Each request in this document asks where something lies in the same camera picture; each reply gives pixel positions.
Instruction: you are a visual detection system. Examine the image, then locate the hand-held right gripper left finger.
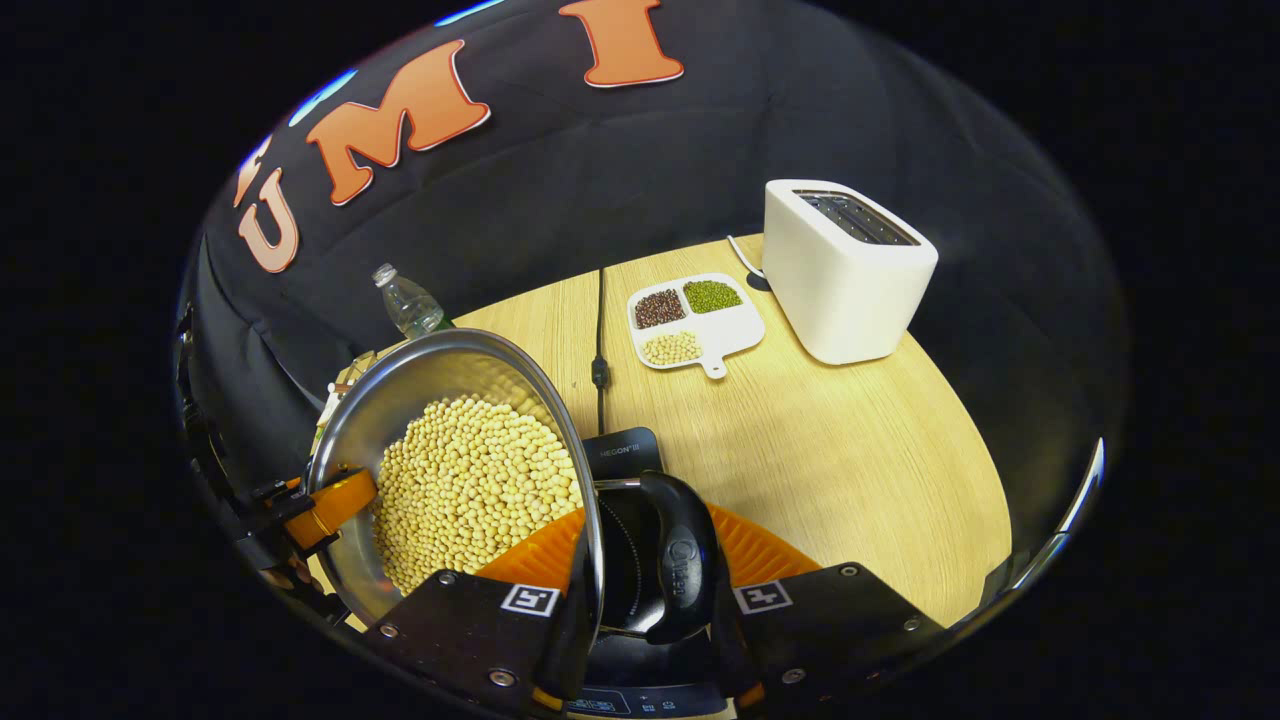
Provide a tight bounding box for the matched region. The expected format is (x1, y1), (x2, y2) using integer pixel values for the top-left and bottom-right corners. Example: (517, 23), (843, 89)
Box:
(365, 508), (601, 716)

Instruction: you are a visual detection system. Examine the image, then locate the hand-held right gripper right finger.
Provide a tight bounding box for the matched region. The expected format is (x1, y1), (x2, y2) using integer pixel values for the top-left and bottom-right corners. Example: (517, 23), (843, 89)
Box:
(705, 503), (946, 711)

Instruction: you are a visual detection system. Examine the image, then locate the stainless steel pot black handle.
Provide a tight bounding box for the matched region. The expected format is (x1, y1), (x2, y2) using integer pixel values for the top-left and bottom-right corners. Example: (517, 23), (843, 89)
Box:
(305, 328), (721, 646)

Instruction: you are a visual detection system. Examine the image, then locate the black induction cooktop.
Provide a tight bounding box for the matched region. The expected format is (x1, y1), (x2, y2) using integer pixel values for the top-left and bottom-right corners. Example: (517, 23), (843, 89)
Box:
(565, 427), (736, 720)

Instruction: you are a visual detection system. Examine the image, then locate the pile of soybeans in pot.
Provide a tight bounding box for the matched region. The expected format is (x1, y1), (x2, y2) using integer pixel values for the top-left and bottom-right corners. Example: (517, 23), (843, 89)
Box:
(372, 395), (584, 598)

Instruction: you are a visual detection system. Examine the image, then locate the clear plastic water bottle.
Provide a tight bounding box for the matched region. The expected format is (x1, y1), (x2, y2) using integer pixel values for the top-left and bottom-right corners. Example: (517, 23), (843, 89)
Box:
(373, 263), (446, 339)

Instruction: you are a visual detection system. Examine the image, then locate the small pile of soybeans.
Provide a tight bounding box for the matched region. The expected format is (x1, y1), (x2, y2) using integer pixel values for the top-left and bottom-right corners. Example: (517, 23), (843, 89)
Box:
(642, 331), (703, 367)

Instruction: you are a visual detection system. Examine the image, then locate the white divided plate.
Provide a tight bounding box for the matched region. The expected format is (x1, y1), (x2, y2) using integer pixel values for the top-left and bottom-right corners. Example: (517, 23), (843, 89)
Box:
(627, 273), (767, 380)

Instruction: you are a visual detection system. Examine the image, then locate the pile of red beans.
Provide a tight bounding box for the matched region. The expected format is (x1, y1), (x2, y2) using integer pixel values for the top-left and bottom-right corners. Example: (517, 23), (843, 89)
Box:
(635, 289), (688, 330)

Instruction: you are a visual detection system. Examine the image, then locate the pile of green mung beans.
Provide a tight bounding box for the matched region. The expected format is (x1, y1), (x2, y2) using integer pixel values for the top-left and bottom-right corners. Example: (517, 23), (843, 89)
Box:
(683, 280), (744, 315)

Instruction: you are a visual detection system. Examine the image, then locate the white toaster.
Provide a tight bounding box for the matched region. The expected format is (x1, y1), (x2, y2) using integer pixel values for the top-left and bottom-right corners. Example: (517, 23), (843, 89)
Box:
(762, 179), (939, 366)

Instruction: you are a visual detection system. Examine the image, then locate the black power cable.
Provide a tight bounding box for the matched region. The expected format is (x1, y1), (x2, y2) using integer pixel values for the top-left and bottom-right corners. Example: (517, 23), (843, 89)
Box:
(594, 268), (612, 436)

